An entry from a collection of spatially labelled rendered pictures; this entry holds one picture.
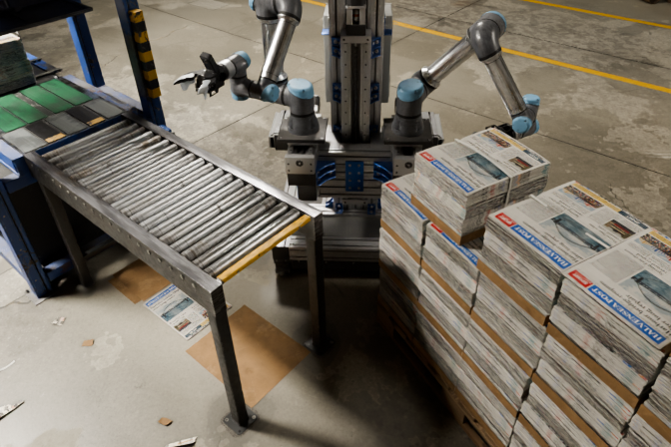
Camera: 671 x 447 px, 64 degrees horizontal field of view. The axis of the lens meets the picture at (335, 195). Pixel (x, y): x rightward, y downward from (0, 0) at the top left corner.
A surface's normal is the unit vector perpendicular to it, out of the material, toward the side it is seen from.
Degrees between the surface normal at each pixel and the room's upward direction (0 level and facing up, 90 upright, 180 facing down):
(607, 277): 2
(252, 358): 0
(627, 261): 1
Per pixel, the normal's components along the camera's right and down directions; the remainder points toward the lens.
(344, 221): -0.02, -0.80
